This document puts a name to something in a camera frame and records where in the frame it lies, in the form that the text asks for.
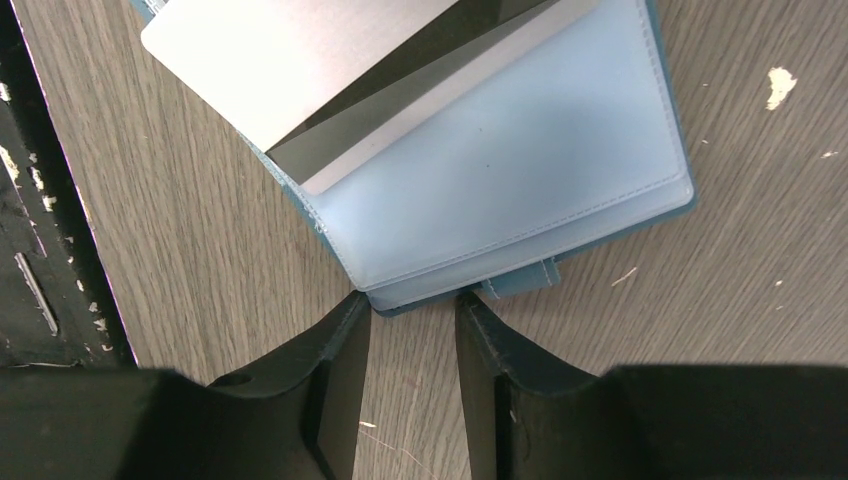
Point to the blue leather card holder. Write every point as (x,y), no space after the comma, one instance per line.
(575,142)

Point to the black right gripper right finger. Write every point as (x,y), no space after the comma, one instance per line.
(530,415)

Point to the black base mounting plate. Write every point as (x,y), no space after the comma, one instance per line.
(57,308)

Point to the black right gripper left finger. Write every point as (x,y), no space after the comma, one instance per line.
(290,414)

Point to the white magnetic stripe card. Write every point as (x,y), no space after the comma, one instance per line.
(321,87)

